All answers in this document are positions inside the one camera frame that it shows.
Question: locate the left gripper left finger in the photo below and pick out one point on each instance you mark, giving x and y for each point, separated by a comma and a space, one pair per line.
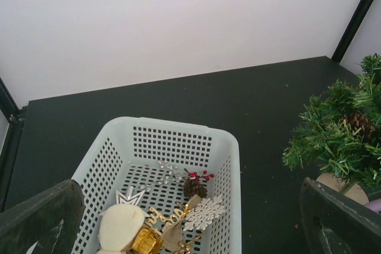
48, 221

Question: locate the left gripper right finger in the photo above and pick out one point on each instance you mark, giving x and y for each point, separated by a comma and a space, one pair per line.
334, 223

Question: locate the small green christmas tree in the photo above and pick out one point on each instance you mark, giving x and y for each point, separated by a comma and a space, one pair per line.
347, 164

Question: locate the gold gift box ornament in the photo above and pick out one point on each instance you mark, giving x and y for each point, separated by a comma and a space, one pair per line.
147, 241

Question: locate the brown pine cone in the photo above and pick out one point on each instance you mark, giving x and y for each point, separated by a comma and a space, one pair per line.
360, 124

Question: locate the white perforated plastic basket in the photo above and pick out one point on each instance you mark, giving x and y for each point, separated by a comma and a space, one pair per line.
149, 160

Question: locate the silver star tree topper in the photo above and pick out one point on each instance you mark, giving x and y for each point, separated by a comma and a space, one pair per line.
129, 197

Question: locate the gold merry christmas sign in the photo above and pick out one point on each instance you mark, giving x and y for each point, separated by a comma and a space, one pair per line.
160, 223

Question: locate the burlap bow ornament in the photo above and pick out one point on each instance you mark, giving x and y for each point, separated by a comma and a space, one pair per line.
172, 232

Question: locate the silver leaf sprig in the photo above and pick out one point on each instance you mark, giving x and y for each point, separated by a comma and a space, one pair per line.
167, 174

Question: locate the white snowflake ornament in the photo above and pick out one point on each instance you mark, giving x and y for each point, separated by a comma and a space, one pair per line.
200, 217

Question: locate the dark pine cone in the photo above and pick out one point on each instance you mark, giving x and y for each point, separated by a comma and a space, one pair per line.
192, 187

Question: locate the red berry sprig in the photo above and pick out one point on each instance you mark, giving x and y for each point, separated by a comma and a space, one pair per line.
203, 176

